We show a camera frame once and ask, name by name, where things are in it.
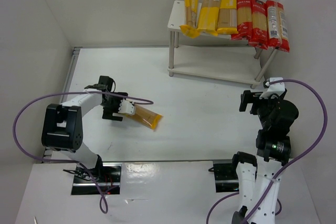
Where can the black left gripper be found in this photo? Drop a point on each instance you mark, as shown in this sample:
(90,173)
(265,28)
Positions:
(113,106)

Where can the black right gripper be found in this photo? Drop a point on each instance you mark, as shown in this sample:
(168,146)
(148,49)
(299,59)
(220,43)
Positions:
(247,100)

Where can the yellow Pastatime spaghetti bag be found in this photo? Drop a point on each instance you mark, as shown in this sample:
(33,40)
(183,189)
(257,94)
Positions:
(145,117)

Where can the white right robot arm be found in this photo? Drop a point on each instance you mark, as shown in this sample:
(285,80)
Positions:
(258,188)

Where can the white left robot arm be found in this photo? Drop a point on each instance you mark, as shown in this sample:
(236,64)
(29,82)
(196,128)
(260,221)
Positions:
(63,129)

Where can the white two-tier shelf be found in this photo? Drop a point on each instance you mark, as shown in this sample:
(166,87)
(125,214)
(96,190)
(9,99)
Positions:
(234,63)

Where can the red pasta bag middle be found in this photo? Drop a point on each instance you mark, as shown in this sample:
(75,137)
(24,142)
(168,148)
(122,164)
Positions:
(258,37)

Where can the red pasta bag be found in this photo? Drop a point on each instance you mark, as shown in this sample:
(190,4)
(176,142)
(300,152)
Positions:
(258,37)
(244,21)
(277,26)

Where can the red pasta bag far right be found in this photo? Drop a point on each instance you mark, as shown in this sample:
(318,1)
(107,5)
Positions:
(277,26)

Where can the yellow pasta bag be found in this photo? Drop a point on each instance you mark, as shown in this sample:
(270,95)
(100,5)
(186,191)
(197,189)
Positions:
(189,28)
(208,17)
(227,17)

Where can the yellow pasta bag far left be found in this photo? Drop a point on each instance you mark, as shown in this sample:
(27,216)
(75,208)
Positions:
(189,28)

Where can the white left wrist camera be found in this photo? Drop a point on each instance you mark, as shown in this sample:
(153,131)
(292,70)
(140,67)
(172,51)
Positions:
(126,107)

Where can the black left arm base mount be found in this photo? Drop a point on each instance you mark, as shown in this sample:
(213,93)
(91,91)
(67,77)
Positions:
(108,182)

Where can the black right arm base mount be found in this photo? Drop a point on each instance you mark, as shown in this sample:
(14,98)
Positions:
(226,179)

